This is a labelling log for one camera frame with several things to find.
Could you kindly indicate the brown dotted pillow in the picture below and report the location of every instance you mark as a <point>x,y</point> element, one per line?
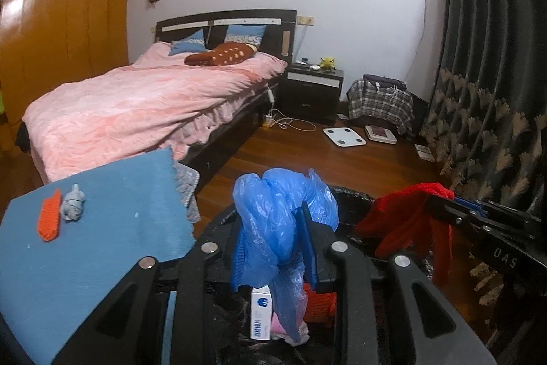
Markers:
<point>222,55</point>

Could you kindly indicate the blue plastic bag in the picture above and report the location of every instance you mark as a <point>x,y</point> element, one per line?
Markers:
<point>273,211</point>

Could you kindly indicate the black trash bin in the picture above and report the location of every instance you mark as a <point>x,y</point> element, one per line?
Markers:
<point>348,213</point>

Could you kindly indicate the blue pillow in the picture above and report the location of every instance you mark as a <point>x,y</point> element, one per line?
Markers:
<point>245,33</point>
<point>190,42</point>

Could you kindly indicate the orange-red knit item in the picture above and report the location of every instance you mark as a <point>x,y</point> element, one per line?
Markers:
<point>49,217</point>
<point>320,305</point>

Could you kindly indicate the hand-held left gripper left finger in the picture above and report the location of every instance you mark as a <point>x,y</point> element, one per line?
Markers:
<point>213,258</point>

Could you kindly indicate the dark wooden bed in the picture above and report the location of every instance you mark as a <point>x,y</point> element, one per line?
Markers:
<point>273,16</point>

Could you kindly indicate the blue table cloth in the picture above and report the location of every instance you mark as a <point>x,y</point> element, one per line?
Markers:
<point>119,228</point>

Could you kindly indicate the plaid cloth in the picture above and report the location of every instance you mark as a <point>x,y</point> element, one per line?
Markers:
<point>376,104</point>

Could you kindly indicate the white printed box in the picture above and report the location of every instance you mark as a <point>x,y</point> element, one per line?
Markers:
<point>261,313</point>

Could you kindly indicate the dark patterned curtain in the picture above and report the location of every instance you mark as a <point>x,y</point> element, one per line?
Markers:
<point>478,48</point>

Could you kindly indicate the scale with red top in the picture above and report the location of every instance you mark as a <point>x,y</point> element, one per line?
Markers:
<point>380,133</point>

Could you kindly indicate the power strip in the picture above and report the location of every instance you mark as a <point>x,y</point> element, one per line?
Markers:
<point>269,121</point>

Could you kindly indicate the wall socket strip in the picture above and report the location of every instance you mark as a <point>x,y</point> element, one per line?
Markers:
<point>306,21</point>

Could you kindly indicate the wooden wardrobe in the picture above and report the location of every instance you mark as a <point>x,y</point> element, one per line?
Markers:
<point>64,27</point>

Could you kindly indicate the dark nightstand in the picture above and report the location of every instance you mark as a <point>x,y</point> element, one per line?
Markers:
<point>312,100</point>

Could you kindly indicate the dark bag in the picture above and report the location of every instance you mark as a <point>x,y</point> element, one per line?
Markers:
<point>384,81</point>

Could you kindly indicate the white book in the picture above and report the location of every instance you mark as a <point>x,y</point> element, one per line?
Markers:
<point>425,153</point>

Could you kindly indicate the pink blanket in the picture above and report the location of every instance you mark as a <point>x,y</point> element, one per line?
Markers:
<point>128,104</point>

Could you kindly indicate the pink cloth item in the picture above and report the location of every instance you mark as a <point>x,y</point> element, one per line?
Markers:
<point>277,328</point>

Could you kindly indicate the yellow plush toy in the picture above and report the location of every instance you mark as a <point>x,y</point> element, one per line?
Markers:
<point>327,65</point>

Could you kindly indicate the grey patterned cloth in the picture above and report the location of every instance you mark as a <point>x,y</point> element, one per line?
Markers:
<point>186,185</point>

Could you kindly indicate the grey sock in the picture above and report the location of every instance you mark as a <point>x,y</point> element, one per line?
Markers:
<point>72,206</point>

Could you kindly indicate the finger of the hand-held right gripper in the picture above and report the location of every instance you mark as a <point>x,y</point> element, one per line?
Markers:
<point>470,204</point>
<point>466,215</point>

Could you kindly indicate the red knit glove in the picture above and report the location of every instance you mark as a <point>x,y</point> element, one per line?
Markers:
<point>397,219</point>

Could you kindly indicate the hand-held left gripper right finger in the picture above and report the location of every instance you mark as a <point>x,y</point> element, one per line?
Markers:
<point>308,254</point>

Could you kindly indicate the white bathroom scale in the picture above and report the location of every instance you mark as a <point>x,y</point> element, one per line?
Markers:
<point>345,137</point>

